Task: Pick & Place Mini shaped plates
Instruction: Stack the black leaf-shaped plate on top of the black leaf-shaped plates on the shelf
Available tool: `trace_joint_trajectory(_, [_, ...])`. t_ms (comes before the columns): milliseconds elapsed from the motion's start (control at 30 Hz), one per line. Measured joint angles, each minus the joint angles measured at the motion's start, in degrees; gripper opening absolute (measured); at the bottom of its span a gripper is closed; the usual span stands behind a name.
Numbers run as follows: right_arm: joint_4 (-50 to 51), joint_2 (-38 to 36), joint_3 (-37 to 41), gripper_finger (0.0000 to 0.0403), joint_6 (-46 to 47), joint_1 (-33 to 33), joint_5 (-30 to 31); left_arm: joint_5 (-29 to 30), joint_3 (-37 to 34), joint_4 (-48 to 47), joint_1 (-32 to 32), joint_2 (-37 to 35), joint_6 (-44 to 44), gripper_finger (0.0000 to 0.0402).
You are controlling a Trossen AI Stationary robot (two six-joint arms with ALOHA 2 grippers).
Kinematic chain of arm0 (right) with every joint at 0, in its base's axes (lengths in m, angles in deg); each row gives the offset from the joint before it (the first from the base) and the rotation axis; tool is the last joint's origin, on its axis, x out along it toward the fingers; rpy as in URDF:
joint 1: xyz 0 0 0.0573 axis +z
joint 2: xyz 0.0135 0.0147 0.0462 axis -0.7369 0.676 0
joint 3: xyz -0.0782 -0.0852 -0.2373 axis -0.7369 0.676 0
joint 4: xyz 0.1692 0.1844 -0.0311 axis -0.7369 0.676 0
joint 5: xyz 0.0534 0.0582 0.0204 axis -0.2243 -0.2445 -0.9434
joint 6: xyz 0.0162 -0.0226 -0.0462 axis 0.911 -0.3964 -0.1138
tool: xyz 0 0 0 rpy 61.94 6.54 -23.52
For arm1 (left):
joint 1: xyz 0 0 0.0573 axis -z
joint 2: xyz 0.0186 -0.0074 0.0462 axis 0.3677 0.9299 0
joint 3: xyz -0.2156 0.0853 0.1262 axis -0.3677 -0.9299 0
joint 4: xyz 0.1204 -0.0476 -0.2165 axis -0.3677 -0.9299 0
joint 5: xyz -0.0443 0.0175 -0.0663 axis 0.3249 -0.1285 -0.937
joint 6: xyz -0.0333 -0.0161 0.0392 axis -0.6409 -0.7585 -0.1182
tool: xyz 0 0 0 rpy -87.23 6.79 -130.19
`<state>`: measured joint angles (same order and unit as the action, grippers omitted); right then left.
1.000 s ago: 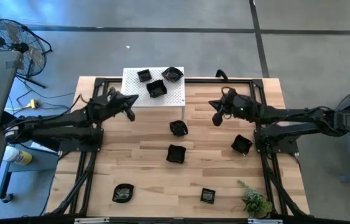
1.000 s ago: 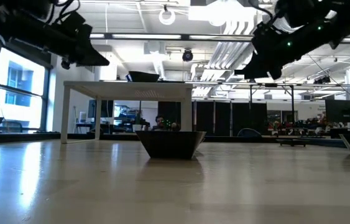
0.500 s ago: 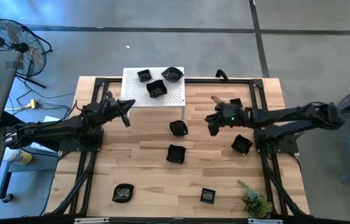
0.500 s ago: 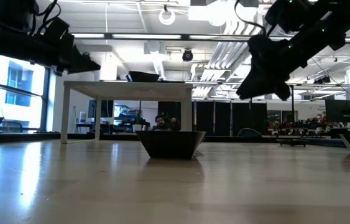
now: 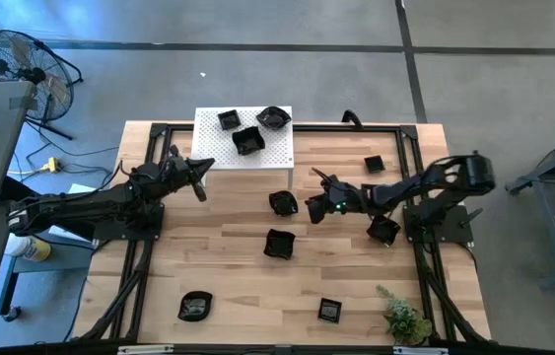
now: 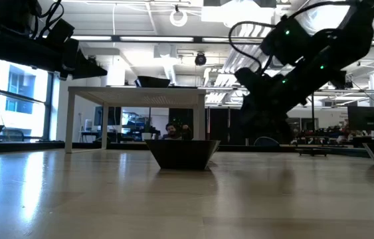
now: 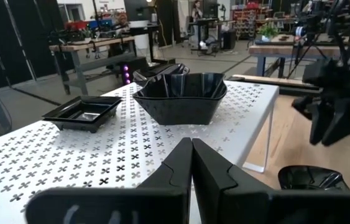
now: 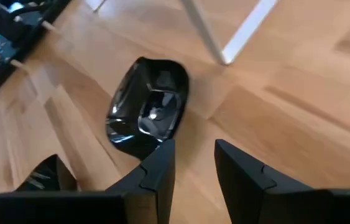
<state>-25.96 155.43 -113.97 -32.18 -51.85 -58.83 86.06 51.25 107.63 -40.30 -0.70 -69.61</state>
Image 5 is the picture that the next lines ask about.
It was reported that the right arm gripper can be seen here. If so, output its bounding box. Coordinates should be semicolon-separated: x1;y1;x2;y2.
312;168;363;216

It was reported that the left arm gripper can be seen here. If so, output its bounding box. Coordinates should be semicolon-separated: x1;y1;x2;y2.
161;144;216;202

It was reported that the black leaf-shaped mini plate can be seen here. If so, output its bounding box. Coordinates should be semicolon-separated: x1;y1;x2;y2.
255;106;293;131
268;189;300;217
305;193;328;226
176;290;214;322

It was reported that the black small square mini plate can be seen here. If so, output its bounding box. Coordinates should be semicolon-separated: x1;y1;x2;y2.
364;155;386;175
317;297;343;324
217;108;243;132

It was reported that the black wavy square mini plate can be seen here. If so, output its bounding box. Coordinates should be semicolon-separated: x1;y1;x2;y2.
262;228;297;261
231;125;267;157
366;214;401;248

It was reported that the white perforated metal shelf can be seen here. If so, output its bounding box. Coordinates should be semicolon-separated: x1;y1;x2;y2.
191;106;296;189

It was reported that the white paper sheet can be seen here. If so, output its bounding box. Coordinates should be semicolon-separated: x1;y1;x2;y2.
49;182;105;243

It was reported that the green artificial plant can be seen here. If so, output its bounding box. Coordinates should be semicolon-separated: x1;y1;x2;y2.
375;284;435;347

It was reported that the grey side table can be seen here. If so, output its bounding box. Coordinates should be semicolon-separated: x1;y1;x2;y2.
0;211;96;320

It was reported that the black desk support beam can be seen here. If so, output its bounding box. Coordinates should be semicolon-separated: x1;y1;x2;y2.
0;176;97;242

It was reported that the white bottle with yellow label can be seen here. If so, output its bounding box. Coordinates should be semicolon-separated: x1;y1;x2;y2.
4;234;53;262

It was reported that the black floor fan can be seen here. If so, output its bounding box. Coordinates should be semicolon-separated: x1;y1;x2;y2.
0;28;85;142

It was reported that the blue-grey metal cart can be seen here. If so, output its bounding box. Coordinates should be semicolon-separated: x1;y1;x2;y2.
505;125;555;292

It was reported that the black aluminium table frame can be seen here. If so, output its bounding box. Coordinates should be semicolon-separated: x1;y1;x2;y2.
72;121;493;346

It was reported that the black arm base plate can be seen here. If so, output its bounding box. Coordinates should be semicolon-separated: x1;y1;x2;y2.
402;204;475;246
93;204;166;243

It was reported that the black curved bracket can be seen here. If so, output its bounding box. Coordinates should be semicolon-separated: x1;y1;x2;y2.
340;108;364;130

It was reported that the black floor cable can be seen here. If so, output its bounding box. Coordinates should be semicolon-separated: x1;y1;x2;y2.
10;117;120;181

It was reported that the black clamp handle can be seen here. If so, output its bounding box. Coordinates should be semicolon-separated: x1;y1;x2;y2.
458;207;484;228

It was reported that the white bracket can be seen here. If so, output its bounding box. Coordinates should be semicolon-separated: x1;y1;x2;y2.
117;344;174;355
393;346;450;355

